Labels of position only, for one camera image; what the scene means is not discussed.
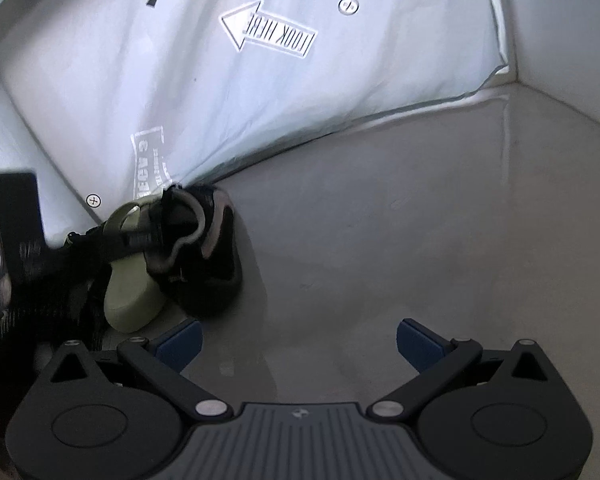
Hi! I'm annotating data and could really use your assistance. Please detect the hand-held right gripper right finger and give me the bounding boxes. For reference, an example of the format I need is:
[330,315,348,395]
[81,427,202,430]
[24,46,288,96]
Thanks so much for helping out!
[371,317,558,418]

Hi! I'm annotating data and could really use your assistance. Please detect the light green slide sandal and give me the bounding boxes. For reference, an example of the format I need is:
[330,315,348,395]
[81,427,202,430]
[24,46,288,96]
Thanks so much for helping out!
[102,201,169,334]

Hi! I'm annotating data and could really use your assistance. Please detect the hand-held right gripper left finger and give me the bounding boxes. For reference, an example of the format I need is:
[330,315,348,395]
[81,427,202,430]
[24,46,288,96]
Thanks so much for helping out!
[45,319,233,419]

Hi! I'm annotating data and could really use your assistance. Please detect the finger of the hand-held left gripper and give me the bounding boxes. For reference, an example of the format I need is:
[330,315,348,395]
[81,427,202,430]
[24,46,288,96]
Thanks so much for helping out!
[67,220,166,263]

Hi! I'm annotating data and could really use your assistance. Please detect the white printed curtain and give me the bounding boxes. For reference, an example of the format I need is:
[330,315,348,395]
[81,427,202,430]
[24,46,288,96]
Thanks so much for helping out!
[0,0,512,223]

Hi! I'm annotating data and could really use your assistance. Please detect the black sneaker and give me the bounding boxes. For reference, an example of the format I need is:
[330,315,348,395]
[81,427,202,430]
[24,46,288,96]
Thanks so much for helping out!
[147,185,244,317]

